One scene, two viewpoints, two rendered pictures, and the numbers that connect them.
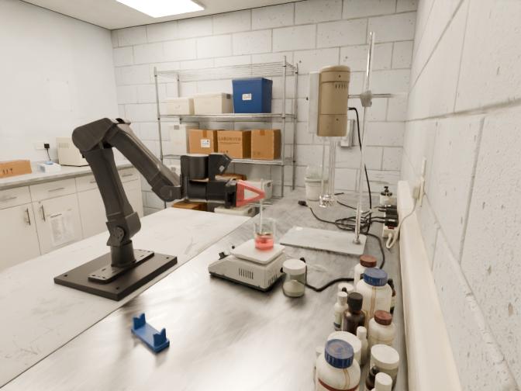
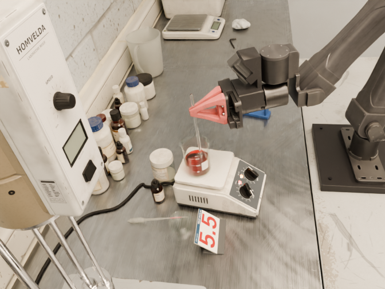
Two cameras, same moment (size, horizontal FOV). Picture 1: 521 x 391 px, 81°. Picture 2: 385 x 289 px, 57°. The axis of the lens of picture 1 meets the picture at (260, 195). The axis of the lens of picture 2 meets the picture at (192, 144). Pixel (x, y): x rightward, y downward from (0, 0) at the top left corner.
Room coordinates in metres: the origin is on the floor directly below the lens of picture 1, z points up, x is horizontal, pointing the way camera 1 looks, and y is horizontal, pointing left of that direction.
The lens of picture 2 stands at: (1.41, -0.11, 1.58)
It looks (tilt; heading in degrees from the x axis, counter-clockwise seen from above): 41 degrees down; 171
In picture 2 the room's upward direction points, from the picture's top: 8 degrees counter-clockwise
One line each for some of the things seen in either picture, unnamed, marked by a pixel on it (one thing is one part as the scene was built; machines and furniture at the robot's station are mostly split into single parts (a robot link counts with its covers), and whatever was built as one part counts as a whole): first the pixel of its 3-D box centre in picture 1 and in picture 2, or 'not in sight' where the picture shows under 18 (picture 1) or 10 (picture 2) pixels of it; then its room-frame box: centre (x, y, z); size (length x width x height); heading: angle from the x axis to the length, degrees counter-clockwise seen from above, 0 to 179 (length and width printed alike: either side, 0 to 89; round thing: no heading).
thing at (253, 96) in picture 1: (225, 160); not in sight; (3.28, 0.37, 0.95); 1.43 x 0.41 x 1.90; 67
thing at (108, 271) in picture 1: (122, 253); (365, 143); (0.85, 0.41, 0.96); 0.20 x 0.07 x 0.08; 160
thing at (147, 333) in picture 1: (149, 330); (254, 109); (0.56, 0.23, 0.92); 0.10 x 0.03 x 0.04; 50
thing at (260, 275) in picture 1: (250, 262); (216, 180); (0.83, 0.03, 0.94); 0.22 x 0.13 x 0.08; 59
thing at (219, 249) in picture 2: not in sight; (210, 230); (0.95, -0.02, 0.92); 0.09 x 0.06 x 0.04; 159
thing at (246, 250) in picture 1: (258, 250); (204, 167); (0.81, 0.01, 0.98); 0.12 x 0.12 x 0.01; 59
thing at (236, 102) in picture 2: (221, 192); (244, 100); (0.82, 0.11, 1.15); 0.10 x 0.07 x 0.07; 176
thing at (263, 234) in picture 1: (265, 235); (195, 157); (0.82, -0.01, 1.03); 0.07 x 0.06 x 0.08; 64
